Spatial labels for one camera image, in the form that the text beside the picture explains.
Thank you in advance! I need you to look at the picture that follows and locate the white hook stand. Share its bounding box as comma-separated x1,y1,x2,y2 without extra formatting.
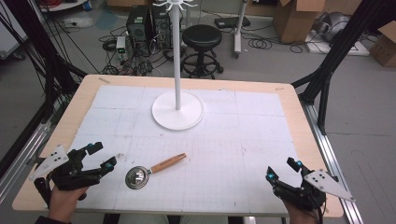
151,0,205,131

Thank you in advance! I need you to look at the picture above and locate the round white table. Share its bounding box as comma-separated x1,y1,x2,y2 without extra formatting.
36,0,90,13

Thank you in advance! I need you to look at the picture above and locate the black metal frame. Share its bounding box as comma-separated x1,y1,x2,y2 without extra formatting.
3,0,89,125
290,0,396,135

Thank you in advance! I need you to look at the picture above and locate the small grey power unit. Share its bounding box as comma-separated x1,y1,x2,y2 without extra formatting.
115,35,127,62

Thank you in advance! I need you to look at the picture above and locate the small cardboard box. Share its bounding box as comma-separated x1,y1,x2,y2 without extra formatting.
369,21,396,68

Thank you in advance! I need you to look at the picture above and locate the person's left hand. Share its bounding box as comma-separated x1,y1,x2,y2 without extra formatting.
48,185,91,224

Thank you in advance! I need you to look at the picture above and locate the tangle of floor cables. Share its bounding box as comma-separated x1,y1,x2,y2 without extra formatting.
98,26,185,77

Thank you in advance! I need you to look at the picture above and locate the white flat board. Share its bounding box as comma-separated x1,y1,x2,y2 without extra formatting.
304,31,371,57

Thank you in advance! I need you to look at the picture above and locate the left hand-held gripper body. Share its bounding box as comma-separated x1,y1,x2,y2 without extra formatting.
28,144,102,208

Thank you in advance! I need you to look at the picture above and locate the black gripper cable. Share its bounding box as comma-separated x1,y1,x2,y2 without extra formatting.
312,193,329,224

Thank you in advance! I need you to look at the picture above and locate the white grid mat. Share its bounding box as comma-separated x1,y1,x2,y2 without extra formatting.
66,85,303,217

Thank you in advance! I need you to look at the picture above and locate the metal scoop with wooden handle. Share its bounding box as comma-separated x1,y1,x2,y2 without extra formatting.
124,152,188,190

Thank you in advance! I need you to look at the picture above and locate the black computer tower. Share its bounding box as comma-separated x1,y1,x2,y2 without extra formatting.
125,6,152,43
150,6,174,49

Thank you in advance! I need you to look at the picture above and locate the person's right hand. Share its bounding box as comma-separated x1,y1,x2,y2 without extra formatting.
283,200,319,224

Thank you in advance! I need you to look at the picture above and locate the grey round device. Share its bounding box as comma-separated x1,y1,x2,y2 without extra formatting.
313,11,351,43

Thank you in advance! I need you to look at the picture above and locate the large cardboard box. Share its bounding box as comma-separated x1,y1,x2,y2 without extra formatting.
273,0,327,44

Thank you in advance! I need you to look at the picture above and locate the flat black device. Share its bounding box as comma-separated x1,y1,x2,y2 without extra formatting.
214,16,251,30

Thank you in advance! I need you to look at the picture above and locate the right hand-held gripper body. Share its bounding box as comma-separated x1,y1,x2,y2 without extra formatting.
273,168,356,213

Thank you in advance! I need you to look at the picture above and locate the coiled black cable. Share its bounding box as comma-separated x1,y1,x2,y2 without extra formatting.
247,36,274,50

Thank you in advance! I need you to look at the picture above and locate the aluminium rail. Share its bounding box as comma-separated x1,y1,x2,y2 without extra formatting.
300,101,364,224
0,122,52,204

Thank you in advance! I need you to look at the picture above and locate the black round stool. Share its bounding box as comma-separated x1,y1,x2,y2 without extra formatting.
180,23,224,79

